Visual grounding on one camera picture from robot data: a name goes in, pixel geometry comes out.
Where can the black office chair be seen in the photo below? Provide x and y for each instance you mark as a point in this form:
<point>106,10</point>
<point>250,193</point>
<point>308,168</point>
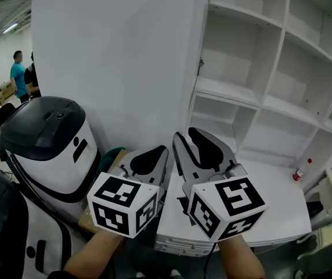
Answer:
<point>5,112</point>

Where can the brown cardboard box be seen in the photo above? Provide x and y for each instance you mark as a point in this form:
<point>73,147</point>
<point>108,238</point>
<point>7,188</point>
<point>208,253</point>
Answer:
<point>86,219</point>

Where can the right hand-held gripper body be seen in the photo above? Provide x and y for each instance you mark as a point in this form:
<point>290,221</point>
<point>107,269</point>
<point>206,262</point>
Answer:
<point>227,208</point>

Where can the white and black delivery robot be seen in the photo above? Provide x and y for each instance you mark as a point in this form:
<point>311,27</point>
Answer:
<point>38,228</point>
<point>52,170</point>

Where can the person's right forearm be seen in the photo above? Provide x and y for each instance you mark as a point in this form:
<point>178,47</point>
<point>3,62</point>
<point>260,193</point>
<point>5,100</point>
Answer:
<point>238,260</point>

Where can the person's black shirt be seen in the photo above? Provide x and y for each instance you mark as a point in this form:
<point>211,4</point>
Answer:
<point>56,275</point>

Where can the low cardboard box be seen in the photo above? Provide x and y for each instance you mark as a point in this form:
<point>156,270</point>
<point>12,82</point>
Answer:
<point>5,91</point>

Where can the person's left forearm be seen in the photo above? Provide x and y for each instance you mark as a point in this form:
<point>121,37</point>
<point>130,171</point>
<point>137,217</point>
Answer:
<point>96,254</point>

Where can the white shelf cabinet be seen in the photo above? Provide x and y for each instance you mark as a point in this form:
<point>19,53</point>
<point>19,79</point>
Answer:
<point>299,77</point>

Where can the long ceiling light strip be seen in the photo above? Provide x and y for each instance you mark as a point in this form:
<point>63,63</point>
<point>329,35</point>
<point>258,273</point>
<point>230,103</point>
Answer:
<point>10,28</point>

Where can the person's right shoe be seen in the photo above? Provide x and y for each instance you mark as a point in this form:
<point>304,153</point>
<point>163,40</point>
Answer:
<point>175,272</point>

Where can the teal plastic bin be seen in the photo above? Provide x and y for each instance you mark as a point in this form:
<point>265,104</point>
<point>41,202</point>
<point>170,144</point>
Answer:
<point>109,158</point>

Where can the red cap bottle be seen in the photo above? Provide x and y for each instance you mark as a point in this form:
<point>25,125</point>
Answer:
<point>301,171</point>

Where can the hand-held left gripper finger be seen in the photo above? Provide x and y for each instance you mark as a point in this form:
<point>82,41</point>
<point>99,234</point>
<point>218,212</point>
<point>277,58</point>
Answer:
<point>129,161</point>
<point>161,170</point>

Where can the person's left shoe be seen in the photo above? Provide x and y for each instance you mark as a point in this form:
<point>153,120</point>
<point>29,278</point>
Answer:
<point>140,274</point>

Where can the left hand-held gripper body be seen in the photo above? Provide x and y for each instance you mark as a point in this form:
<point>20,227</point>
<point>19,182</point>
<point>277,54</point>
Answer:
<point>116,208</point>

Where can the person's shoe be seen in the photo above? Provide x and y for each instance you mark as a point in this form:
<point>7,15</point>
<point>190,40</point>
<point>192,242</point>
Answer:
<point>140,274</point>
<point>175,272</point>

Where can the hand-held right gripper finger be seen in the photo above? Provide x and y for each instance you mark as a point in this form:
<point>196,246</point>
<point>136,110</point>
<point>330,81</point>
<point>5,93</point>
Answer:
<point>180,155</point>
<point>227,156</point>

